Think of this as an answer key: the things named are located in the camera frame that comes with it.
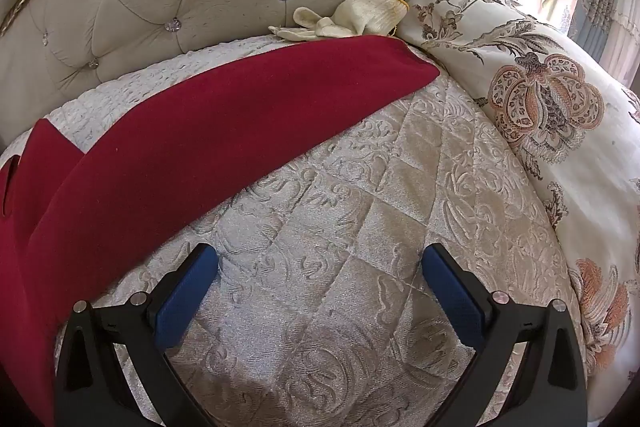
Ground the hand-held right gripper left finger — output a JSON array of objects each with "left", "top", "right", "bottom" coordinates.
[{"left": 54, "top": 243, "right": 219, "bottom": 427}]

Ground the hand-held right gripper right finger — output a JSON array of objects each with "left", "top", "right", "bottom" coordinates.
[{"left": 421, "top": 243, "right": 587, "bottom": 427}]

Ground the red sweater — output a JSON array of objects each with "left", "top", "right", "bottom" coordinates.
[{"left": 0, "top": 34, "right": 441, "bottom": 427}]

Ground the white quilted bed cover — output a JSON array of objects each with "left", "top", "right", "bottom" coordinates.
[{"left": 0, "top": 34, "right": 588, "bottom": 427}]

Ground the floral print quilt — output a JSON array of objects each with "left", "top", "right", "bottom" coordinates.
[{"left": 400, "top": 0, "right": 640, "bottom": 427}]

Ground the white knit work glove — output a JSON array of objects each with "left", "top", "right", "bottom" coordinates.
[{"left": 268, "top": 0, "right": 410, "bottom": 42}]

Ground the blue patterned curtain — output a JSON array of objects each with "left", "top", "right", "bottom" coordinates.
[{"left": 565, "top": 0, "right": 640, "bottom": 82}]

